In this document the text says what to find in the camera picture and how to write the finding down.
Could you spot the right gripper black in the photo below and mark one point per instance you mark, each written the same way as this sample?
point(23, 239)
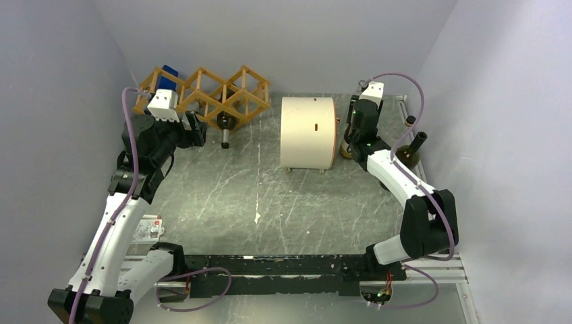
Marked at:
point(355, 97)

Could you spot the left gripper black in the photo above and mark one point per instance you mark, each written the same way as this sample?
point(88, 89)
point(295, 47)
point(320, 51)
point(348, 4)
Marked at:
point(195, 137)

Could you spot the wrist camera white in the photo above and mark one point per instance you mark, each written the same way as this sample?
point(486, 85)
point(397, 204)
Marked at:
point(162, 106)
point(373, 91)

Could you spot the blue glass bottle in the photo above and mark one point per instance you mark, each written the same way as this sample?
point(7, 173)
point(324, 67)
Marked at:
point(166, 83)

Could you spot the dark bottle gold foil neck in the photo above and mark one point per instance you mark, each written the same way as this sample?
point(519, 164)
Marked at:
point(344, 148)

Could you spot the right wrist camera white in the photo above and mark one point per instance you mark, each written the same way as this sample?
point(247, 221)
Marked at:
point(373, 91)

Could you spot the dark green labelled wine bottle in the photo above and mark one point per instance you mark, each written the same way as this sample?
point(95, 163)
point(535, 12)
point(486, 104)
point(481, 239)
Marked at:
point(408, 154)

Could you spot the white paper card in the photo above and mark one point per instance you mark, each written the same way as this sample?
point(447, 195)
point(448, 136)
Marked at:
point(149, 230)

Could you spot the wooden hexagonal wine rack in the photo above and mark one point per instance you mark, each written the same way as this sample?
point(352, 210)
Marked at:
point(244, 95)

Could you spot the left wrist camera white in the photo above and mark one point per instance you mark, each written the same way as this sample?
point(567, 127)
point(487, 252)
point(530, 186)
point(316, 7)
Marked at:
point(162, 106)

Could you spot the dark green bottle silver cap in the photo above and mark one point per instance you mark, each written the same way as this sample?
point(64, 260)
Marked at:
point(226, 122)

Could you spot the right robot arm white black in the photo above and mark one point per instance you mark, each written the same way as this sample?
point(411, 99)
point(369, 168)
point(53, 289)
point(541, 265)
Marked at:
point(429, 221)

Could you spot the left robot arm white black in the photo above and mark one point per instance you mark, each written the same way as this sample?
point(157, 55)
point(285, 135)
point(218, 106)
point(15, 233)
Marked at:
point(99, 292)

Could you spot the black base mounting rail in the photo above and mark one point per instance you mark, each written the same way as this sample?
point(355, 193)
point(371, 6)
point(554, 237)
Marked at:
point(343, 274)

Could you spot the cream cylindrical drum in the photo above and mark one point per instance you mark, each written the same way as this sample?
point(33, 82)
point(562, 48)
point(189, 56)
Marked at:
point(308, 133)

